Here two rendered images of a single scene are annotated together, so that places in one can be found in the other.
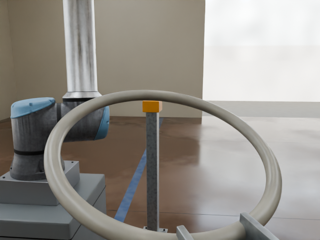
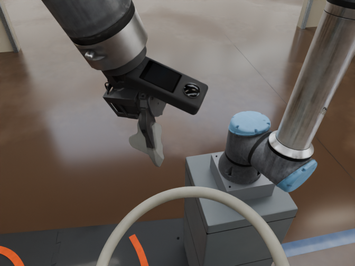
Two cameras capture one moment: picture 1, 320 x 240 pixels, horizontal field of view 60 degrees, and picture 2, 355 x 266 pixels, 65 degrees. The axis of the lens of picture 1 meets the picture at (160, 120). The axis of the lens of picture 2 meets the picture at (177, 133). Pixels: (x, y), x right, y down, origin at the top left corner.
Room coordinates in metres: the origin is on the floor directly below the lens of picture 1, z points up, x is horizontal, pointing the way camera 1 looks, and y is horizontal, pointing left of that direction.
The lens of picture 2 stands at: (0.49, -0.27, 1.86)
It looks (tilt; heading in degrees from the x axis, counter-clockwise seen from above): 40 degrees down; 73
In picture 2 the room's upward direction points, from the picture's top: straight up
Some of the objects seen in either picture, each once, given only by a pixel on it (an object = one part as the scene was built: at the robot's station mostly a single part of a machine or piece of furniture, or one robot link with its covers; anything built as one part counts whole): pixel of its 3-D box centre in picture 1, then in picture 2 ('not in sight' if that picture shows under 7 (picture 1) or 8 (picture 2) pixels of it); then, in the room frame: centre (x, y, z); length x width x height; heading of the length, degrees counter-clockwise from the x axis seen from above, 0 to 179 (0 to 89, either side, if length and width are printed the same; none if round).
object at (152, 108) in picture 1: (152, 171); not in sight; (1.96, 0.05, 0.54); 0.20 x 0.20 x 1.09; 79
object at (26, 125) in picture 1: (37, 122); (248, 136); (1.00, 0.45, 1.12); 0.17 x 0.15 x 0.18; 109
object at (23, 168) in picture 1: (37, 157); (241, 159); (1.00, 0.46, 0.99); 0.19 x 0.19 x 0.10
